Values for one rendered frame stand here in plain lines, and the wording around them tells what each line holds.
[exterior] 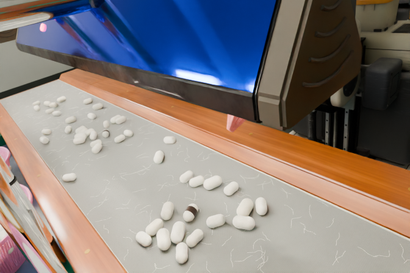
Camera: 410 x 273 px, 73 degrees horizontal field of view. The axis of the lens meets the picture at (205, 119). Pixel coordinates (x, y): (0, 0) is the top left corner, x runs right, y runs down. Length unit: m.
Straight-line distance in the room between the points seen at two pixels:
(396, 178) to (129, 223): 0.46
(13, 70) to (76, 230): 4.67
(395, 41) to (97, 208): 1.04
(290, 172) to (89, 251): 0.37
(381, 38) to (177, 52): 1.05
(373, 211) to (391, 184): 0.06
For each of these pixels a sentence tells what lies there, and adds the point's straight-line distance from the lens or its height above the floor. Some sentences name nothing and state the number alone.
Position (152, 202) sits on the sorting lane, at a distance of 0.57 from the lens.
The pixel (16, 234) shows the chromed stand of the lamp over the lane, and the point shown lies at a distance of 0.35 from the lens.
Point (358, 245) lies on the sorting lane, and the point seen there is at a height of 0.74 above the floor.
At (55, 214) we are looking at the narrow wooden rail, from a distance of 0.62.
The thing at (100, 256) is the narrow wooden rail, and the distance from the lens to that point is 0.50.
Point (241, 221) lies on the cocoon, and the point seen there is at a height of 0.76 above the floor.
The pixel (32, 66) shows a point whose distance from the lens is 5.18.
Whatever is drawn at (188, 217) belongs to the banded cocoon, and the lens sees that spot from 0.50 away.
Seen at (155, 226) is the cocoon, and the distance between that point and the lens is 0.51.
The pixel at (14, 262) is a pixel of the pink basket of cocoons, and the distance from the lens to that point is 0.69.
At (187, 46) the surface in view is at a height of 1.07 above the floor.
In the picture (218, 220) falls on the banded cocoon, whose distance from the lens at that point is 0.48.
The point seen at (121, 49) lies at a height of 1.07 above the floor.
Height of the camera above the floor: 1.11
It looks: 27 degrees down
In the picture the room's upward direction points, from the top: 12 degrees counter-clockwise
